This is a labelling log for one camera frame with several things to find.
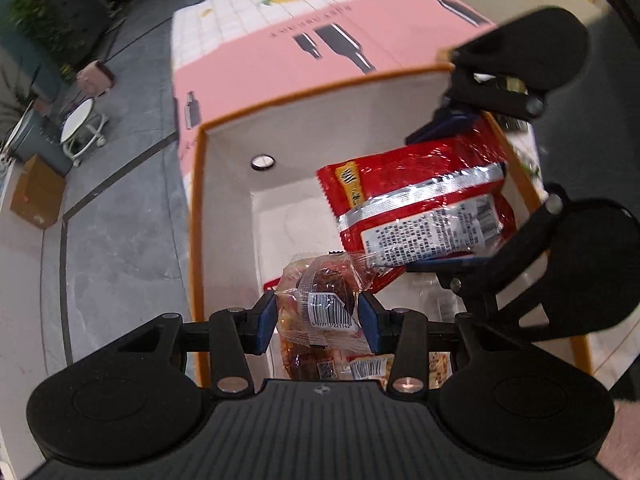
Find orange cardboard box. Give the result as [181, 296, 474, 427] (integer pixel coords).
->
[187, 62, 593, 391]

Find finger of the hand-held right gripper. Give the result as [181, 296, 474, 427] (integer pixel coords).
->
[405, 184, 567, 321]
[405, 60, 547, 146]

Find brown cardboard carton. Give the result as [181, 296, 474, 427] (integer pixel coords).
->
[10, 154, 67, 231]

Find printed tablecloth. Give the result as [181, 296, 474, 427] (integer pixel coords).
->
[171, 0, 548, 196]

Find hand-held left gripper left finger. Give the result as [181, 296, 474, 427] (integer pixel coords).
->
[116, 291, 279, 396]

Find dark grey cabinet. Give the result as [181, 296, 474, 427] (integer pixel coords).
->
[52, 0, 113, 36]

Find red packet with white label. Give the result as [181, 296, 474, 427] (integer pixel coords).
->
[316, 112, 517, 295]

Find peanut snack packet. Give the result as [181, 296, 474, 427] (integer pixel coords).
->
[350, 352, 456, 391]

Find white wheeled stool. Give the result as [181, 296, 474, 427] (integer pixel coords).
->
[59, 97, 110, 168]

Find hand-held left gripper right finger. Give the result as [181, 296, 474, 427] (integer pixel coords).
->
[356, 291, 522, 396]

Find grey trash bin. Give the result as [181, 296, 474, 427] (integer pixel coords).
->
[4, 109, 73, 177]

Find clear packet of brown snack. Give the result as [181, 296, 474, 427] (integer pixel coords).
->
[274, 253, 373, 382]

